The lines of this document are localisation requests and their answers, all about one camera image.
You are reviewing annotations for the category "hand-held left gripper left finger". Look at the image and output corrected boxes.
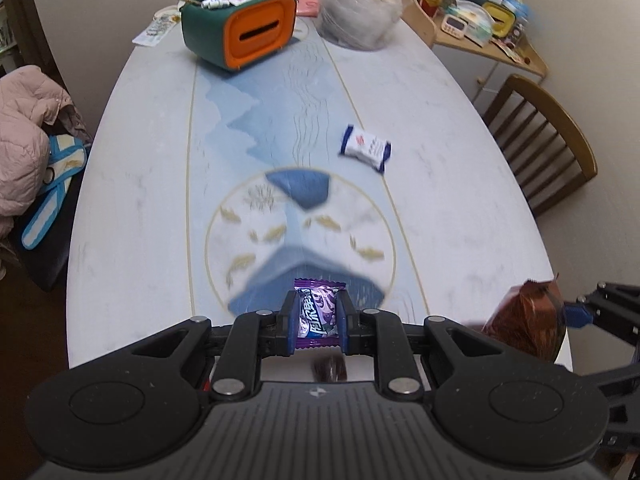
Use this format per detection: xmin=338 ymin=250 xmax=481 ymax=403
xmin=117 ymin=290 xmax=301 ymax=402

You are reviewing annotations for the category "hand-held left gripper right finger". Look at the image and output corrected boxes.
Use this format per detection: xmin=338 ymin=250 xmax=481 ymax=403
xmin=336 ymin=292 xmax=511 ymax=402

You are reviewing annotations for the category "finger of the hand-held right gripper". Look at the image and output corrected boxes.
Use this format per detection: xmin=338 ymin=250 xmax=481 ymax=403
xmin=562 ymin=282 xmax=640 ymax=347

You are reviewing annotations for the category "purple snack packet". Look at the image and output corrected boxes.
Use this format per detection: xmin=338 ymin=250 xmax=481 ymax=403
xmin=292 ymin=277 xmax=347 ymax=350

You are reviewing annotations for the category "dark red foil snack bag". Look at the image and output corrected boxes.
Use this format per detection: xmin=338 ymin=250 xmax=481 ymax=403
xmin=480 ymin=274 xmax=569 ymax=364

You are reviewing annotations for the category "white blue snack packet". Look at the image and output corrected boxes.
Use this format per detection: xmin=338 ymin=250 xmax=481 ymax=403
xmin=337 ymin=123 xmax=393 ymax=175

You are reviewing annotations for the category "wooden chair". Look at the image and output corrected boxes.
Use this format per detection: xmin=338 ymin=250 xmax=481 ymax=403
xmin=482 ymin=74 xmax=599 ymax=219

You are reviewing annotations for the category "white cabinet wooden top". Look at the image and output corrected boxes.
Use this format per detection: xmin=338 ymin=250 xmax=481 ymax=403
xmin=432 ymin=10 xmax=549 ymax=127

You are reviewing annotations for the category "green orange tissue box organiser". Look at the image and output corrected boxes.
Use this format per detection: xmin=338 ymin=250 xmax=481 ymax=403
xmin=180 ymin=0 xmax=297 ymax=72

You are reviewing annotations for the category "yellow tissue box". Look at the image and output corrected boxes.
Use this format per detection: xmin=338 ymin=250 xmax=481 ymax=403
xmin=481 ymin=1 xmax=517 ymax=37

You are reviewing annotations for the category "white tissue pack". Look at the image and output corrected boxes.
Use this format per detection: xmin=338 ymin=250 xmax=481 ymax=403
xmin=447 ymin=0 xmax=496 ymax=47

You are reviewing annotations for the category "white kitchen timer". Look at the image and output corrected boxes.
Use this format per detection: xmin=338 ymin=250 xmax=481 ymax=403
xmin=441 ymin=12 xmax=469 ymax=39

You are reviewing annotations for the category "clear plastic bag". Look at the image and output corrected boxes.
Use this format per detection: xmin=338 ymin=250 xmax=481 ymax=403
xmin=316 ymin=0 xmax=404 ymax=52

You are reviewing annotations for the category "wooden desktop rack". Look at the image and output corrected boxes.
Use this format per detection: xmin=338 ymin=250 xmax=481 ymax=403
xmin=392 ymin=0 xmax=444 ymax=47

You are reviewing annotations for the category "pink padded jacket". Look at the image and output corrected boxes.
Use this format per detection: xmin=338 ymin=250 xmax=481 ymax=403
xmin=0 ymin=65 xmax=76 ymax=239

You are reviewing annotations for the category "white printed packet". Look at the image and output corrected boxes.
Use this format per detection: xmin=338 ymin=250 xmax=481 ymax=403
xmin=132 ymin=14 xmax=177 ymax=47

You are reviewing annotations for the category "blue and white bag strap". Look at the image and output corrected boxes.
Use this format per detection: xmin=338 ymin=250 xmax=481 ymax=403
xmin=21 ymin=132 xmax=89 ymax=252

